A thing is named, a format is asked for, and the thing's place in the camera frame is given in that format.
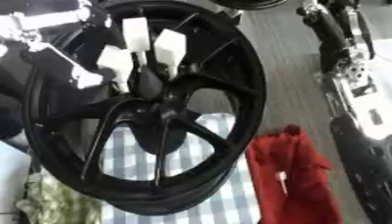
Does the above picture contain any red fabric bag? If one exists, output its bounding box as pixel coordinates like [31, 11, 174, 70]
[245, 123, 345, 224]

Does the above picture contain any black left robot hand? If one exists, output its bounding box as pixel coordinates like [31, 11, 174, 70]
[0, 31, 128, 99]

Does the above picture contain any green patterned cloth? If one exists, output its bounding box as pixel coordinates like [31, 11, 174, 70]
[13, 171, 104, 224]

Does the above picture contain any black round tyre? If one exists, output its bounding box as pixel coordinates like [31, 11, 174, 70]
[206, 0, 291, 11]

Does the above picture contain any black spoked wheel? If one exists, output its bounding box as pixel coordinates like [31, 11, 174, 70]
[21, 0, 269, 217]

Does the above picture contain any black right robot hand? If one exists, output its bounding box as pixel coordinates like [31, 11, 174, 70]
[295, 0, 379, 74]

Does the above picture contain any white pin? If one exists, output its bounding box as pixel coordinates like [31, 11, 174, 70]
[153, 28, 189, 81]
[274, 171, 291, 196]
[121, 17, 153, 67]
[94, 45, 137, 95]

